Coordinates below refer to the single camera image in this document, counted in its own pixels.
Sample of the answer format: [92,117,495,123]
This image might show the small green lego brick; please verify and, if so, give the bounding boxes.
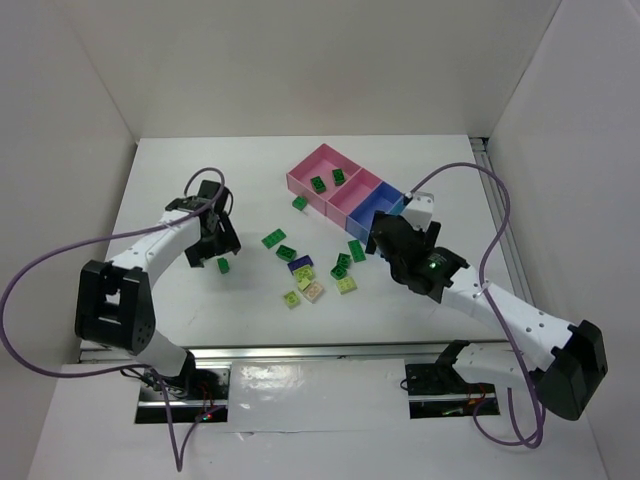
[216,258,230,274]

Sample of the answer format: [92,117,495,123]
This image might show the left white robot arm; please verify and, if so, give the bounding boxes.
[75,180,241,391]

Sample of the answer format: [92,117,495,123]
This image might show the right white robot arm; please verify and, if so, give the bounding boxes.
[366,211,608,421]

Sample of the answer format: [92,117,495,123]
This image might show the light blue container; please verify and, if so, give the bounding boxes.
[388,196,408,215]

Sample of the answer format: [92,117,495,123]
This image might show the long green lego brick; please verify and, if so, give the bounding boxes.
[261,228,286,249]

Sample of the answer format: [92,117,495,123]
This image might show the dark blue container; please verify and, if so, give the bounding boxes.
[346,182,403,244]

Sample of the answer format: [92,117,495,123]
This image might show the long green lego right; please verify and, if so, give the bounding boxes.
[347,240,366,263]

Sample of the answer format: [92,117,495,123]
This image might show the dark blue lego brick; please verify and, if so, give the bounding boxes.
[287,255,314,274]

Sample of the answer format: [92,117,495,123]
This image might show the green lego near container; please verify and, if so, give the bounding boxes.
[292,196,308,211]

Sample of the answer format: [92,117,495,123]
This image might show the lime lego brick upper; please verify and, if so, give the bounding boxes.
[293,265,315,283]

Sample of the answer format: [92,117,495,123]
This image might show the lime lego brick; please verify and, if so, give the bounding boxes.
[336,276,357,295]
[283,291,301,309]
[293,265,315,283]

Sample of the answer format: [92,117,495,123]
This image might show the lime lego brick right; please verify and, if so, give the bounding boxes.
[336,276,357,295]

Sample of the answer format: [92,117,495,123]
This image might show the lime lego brick lower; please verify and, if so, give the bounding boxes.
[283,291,301,309]

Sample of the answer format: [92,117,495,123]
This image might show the green lego brick pair lower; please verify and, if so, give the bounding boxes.
[330,265,348,281]

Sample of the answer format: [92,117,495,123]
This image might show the beige lego brick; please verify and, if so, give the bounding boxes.
[298,278,324,303]

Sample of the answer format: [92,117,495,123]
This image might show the small pink container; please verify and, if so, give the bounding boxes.
[326,168,382,229]

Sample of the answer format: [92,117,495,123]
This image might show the large pink container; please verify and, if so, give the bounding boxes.
[286,144,360,215]

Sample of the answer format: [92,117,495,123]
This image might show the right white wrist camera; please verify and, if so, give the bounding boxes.
[400,191,435,230]

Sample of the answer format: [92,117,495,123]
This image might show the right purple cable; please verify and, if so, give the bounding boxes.
[405,160,546,447]

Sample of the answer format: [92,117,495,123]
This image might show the purple cable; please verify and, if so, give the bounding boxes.
[0,167,229,472]
[405,160,546,447]

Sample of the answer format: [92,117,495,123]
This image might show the aluminium front rail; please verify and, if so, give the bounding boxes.
[77,341,511,364]

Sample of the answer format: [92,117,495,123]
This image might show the aluminium side rail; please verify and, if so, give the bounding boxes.
[469,137,546,346]

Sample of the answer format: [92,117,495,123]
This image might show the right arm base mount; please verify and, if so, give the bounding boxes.
[399,363,500,419]

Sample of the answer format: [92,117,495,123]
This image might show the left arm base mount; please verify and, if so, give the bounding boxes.
[120,364,231,425]

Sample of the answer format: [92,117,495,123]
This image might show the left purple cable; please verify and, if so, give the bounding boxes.
[0,167,229,472]

